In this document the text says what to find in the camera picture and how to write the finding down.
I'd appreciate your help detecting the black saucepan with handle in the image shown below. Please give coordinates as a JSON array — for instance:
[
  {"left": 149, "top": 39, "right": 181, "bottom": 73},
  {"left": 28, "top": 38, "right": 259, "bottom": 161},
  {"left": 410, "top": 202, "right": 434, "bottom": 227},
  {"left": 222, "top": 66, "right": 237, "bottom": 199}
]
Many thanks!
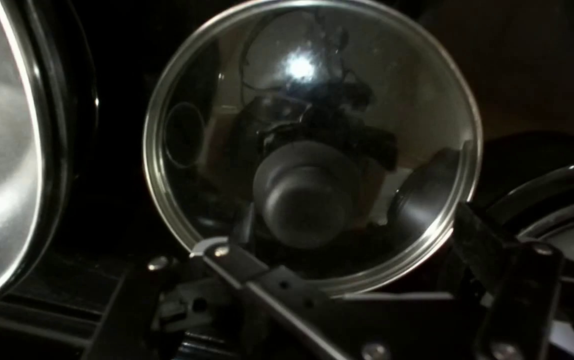
[{"left": 481, "top": 130, "right": 574, "bottom": 281}]

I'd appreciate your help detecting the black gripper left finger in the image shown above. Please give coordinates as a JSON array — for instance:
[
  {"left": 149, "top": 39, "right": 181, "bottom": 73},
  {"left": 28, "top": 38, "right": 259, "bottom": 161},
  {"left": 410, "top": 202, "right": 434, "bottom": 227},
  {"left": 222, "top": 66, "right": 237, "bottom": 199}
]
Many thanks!
[{"left": 83, "top": 202, "right": 394, "bottom": 360}]

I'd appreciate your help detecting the glass lid with black knob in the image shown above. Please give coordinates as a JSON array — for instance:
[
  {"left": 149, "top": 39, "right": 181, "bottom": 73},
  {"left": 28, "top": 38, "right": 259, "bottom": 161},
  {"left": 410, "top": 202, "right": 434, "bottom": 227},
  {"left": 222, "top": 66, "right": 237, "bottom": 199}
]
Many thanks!
[{"left": 141, "top": 0, "right": 483, "bottom": 295}]

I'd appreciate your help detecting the black frying pan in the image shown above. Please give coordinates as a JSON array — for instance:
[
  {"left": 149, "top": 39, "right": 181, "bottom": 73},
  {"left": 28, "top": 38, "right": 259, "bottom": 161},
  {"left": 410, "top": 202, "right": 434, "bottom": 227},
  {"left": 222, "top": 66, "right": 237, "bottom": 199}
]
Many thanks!
[{"left": 0, "top": 0, "right": 102, "bottom": 321}]

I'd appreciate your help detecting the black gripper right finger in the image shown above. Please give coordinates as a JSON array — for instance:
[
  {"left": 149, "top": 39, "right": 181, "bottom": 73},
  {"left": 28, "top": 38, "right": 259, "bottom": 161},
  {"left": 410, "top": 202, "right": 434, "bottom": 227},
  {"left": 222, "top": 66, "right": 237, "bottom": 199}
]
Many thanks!
[{"left": 452, "top": 199, "right": 566, "bottom": 360}]

